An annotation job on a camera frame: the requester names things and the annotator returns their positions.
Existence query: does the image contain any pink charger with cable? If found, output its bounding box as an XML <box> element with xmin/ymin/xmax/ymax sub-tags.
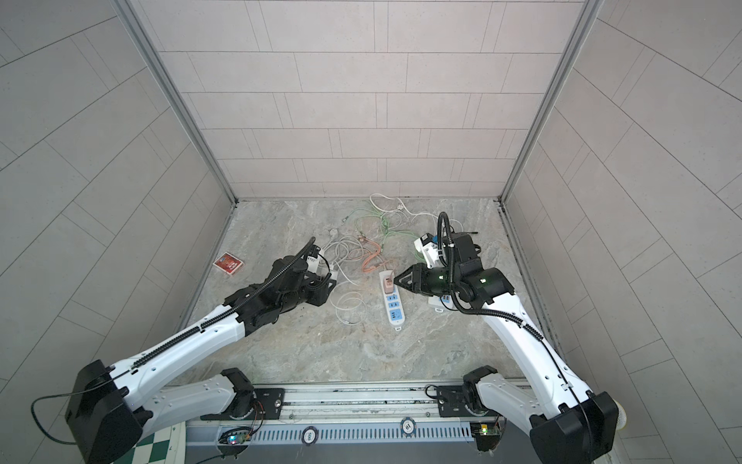
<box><xmin>357</xmin><ymin>232</ymin><xmax>391</xmax><ymax>276</ymax></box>

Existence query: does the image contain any small blue socket power strip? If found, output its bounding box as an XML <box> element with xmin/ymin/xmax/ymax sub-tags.
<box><xmin>379</xmin><ymin>271</ymin><xmax>405</xmax><ymax>332</ymax></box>

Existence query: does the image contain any long colourful socket power strip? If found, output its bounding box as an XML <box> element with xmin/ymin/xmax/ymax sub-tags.
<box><xmin>428</xmin><ymin>295</ymin><xmax>456</xmax><ymax>312</ymax></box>

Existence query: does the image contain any white charger with cable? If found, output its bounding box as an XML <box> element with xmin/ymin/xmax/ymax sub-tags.
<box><xmin>308</xmin><ymin>254</ymin><xmax>366</xmax><ymax>327</ymax></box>

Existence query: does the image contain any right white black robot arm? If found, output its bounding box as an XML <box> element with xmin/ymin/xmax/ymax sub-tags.
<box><xmin>394</xmin><ymin>213</ymin><xmax>625</xmax><ymax>463</ymax></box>

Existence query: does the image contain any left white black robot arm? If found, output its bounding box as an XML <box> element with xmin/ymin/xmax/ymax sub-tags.
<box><xmin>64</xmin><ymin>240</ymin><xmax>336</xmax><ymax>463</ymax></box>

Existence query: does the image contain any red card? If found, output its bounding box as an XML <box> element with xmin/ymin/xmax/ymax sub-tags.
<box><xmin>214</xmin><ymin>252</ymin><xmax>243</xmax><ymax>276</ymax></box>

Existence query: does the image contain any right circuit board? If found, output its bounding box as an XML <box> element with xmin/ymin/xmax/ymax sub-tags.
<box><xmin>470</xmin><ymin>421</ymin><xmax>502</xmax><ymax>452</ymax></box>

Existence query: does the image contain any circuit board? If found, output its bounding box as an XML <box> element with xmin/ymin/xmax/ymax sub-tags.
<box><xmin>470</xmin><ymin>421</ymin><xmax>502</xmax><ymax>452</ymax></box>
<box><xmin>218</xmin><ymin>426</ymin><xmax>253</xmax><ymax>447</ymax></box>

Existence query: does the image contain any left circuit board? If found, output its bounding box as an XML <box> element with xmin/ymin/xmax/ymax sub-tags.
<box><xmin>218</xmin><ymin>426</ymin><xmax>253</xmax><ymax>447</ymax></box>

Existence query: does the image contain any green white checkerboard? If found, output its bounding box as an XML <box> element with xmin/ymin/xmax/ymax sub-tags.
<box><xmin>115</xmin><ymin>423</ymin><xmax>187</xmax><ymax>464</ymax></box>

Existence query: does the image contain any grey small strip cord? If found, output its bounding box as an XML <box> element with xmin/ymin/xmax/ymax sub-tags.
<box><xmin>321</xmin><ymin>228</ymin><xmax>372</xmax><ymax>285</ymax></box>

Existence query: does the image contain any green cable bundle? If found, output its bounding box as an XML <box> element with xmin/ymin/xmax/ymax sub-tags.
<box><xmin>341</xmin><ymin>199</ymin><xmax>430</xmax><ymax>245</ymax></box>

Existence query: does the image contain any white power strip cord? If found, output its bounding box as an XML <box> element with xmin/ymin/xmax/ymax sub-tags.
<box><xmin>369</xmin><ymin>192</ymin><xmax>465</xmax><ymax>233</ymax></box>

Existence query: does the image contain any aluminium rail frame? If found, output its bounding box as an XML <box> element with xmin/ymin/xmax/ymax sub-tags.
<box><xmin>185</xmin><ymin>383</ymin><xmax>518</xmax><ymax>455</ymax></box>

